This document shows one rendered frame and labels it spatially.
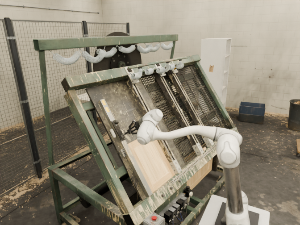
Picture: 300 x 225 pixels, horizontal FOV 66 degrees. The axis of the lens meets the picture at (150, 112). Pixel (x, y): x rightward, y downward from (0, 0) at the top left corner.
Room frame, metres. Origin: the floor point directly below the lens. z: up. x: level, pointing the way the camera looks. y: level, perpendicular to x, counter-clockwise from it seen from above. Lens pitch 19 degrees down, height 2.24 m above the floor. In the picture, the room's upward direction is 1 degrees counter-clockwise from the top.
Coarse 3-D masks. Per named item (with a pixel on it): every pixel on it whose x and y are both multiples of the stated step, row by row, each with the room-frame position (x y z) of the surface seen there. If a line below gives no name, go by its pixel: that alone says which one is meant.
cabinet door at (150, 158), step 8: (128, 144) 1.88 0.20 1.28; (136, 144) 1.93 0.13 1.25; (152, 144) 2.04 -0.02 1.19; (136, 152) 1.88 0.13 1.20; (144, 152) 1.93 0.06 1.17; (152, 152) 1.98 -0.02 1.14; (160, 152) 2.03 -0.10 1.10; (136, 160) 1.82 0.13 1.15; (144, 160) 1.87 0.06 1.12; (152, 160) 1.92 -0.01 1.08; (160, 160) 1.97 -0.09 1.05; (144, 168) 1.81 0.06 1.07; (152, 168) 1.86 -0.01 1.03; (160, 168) 1.91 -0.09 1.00; (168, 168) 1.96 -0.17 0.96; (144, 176) 1.75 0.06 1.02; (152, 176) 1.80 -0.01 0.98; (160, 176) 1.85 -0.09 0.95; (168, 176) 1.90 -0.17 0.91; (152, 184) 1.75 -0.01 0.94; (160, 184) 1.79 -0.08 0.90; (152, 192) 1.69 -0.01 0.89
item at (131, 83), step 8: (128, 72) 2.34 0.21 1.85; (128, 80) 2.35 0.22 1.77; (136, 80) 2.34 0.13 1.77; (136, 88) 2.33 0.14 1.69; (136, 96) 2.28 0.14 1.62; (144, 104) 2.25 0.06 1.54; (144, 112) 2.22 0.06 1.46; (160, 144) 2.08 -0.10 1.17; (168, 152) 2.03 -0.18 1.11; (168, 160) 2.02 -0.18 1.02; (176, 160) 2.02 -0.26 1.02; (176, 168) 1.96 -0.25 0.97
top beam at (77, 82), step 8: (192, 56) 3.39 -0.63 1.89; (184, 64) 3.21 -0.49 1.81; (96, 72) 2.10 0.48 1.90; (104, 72) 2.15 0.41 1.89; (112, 72) 2.22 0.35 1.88; (120, 72) 2.28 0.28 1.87; (136, 72) 2.43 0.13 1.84; (144, 72) 2.54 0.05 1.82; (64, 80) 1.87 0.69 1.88; (72, 80) 1.88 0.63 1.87; (80, 80) 1.93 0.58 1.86; (88, 80) 1.98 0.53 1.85; (96, 80) 2.03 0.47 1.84; (104, 80) 2.11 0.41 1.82; (112, 80) 2.22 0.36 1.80; (64, 88) 1.88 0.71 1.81; (72, 88) 1.87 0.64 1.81; (80, 88) 1.97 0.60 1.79
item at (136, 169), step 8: (104, 112) 1.96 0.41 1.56; (112, 120) 1.93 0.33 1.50; (112, 128) 1.90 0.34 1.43; (120, 144) 1.84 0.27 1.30; (128, 152) 1.80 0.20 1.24; (128, 160) 1.78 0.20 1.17; (136, 168) 1.74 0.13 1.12; (136, 176) 1.72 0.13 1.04; (144, 184) 1.68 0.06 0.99; (144, 192) 1.67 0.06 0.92
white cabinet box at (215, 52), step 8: (208, 40) 5.67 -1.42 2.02; (216, 40) 5.59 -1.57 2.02; (224, 40) 5.50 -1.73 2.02; (208, 48) 5.67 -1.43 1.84; (216, 48) 5.58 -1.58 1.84; (224, 48) 5.49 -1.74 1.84; (208, 56) 5.66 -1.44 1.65; (216, 56) 5.57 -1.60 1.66; (224, 56) 5.48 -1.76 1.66; (200, 64) 5.75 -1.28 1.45; (208, 64) 5.66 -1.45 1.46; (216, 64) 5.57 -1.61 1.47; (224, 64) 5.47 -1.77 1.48; (208, 72) 5.65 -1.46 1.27; (216, 72) 5.56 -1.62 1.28; (224, 72) 5.73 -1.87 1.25; (216, 80) 5.55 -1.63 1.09; (224, 80) 6.02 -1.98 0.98; (216, 88) 5.54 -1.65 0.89; (224, 88) 6.01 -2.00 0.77; (224, 96) 6.00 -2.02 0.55; (224, 104) 5.99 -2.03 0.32
